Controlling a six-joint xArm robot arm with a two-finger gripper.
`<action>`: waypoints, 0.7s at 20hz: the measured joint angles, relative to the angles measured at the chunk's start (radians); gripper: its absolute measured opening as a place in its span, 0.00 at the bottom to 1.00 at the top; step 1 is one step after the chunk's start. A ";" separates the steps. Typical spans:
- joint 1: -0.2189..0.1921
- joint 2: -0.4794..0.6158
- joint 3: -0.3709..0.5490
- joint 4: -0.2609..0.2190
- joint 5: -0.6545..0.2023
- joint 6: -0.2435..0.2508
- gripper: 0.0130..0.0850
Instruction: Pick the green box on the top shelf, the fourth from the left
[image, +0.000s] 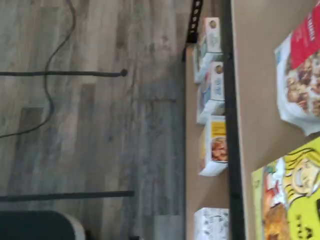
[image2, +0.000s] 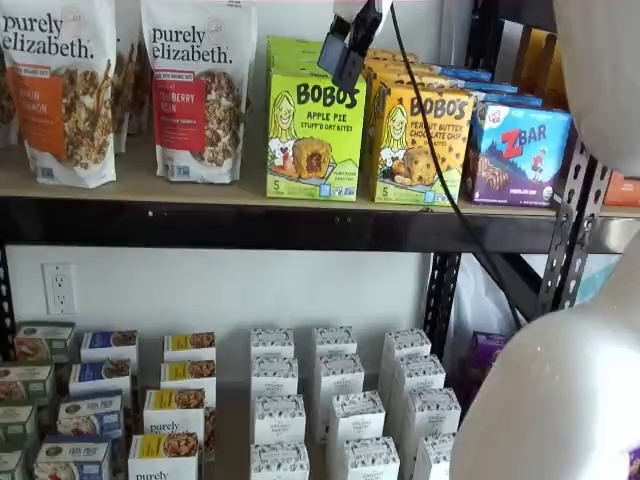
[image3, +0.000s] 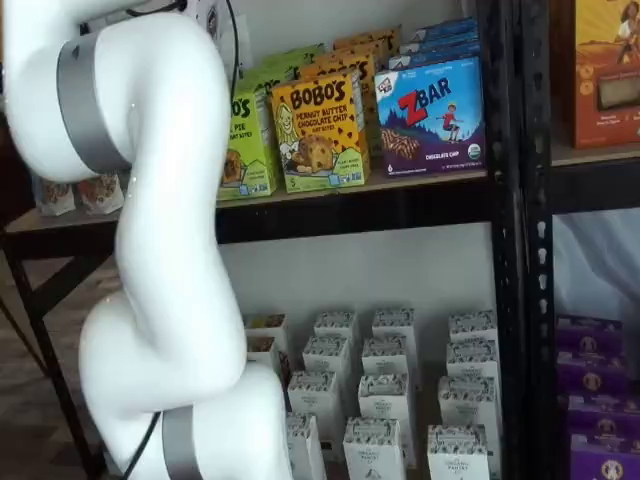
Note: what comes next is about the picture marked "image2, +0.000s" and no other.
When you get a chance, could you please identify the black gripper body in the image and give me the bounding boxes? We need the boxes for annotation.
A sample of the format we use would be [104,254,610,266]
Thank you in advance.
[330,0,389,52]

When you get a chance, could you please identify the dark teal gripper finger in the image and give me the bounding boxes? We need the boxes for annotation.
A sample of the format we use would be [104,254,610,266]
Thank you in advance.
[317,32,367,92]

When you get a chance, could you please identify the yellow Bobo's peanut butter box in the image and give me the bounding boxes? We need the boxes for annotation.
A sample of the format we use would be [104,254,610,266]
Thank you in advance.
[364,53,437,72]
[366,46,422,61]
[363,63,454,94]
[370,83,475,208]

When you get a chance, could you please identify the green Bobo's apple pie box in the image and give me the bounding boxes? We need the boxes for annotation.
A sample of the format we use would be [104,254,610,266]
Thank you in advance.
[264,71,368,203]
[265,49,335,78]
[265,34,327,56]

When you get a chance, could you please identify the blue purple ZBar box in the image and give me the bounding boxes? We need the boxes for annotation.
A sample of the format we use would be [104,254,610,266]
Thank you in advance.
[471,90,546,109]
[466,78,521,97]
[463,100,575,208]
[438,63,496,84]

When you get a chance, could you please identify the orange cardboard box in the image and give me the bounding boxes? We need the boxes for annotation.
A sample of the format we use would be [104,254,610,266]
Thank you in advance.
[601,169,640,209]
[514,24,570,111]

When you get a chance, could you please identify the wooden shelf board with snacks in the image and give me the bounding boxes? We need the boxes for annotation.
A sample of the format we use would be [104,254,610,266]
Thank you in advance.
[0,129,560,220]

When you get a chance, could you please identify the white floral pattern box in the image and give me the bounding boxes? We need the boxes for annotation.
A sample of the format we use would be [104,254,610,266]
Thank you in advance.
[381,327,433,362]
[326,390,387,452]
[401,387,463,447]
[249,326,297,362]
[411,432,457,480]
[253,393,308,447]
[250,355,300,400]
[389,353,448,402]
[312,325,359,360]
[314,352,366,444]
[341,436,402,480]
[249,441,312,480]

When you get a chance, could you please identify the yellow white granola box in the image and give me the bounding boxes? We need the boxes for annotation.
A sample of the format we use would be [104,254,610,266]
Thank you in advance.
[127,431,201,480]
[162,331,218,365]
[159,358,218,402]
[143,387,218,462]

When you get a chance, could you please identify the purple snack box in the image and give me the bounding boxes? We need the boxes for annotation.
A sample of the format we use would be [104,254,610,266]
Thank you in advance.
[466,329,508,384]

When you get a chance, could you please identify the blue white oatmeal box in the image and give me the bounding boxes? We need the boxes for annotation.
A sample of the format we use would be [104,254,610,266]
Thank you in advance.
[55,391,126,442]
[79,328,141,372]
[68,357,134,402]
[33,433,114,480]

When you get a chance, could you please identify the green white oatmeal box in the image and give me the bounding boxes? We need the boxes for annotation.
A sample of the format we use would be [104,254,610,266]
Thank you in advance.
[14,321,77,365]
[0,363,57,407]
[0,448,30,480]
[0,403,40,452]

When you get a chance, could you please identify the red label granola bag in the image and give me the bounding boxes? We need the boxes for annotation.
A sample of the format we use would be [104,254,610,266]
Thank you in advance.
[139,0,260,185]

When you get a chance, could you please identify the black metal shelving rack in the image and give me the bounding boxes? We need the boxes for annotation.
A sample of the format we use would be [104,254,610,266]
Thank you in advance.
[0,0,602,366]

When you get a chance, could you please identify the white granola bag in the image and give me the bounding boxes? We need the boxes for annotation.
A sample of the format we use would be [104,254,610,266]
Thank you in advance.
[110,0,149,156]

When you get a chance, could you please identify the white plastic sheet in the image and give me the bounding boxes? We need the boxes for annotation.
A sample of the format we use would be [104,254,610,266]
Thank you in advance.
[445,253,532,352]

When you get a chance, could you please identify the orange label granola bag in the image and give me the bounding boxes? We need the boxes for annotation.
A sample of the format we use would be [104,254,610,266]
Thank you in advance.
[0,0,120,190]

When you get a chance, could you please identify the wooden neighbour rack board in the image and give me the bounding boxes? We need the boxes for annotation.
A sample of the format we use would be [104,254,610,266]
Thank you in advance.
[597,204,640,220]

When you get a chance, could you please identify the black metal neighbour rack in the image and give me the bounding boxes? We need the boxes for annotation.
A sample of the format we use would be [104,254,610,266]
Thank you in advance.
[467,0,640,326]

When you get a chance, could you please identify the white patterned small boxes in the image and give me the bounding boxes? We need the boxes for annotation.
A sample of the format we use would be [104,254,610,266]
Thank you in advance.
[0,319,454,480]

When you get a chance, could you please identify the black cable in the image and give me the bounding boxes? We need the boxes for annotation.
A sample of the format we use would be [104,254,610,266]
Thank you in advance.
[388,2,531,331]

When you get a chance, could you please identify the white wall power outlet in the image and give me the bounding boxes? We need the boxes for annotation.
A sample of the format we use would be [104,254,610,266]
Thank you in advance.
[41,262,78,316]

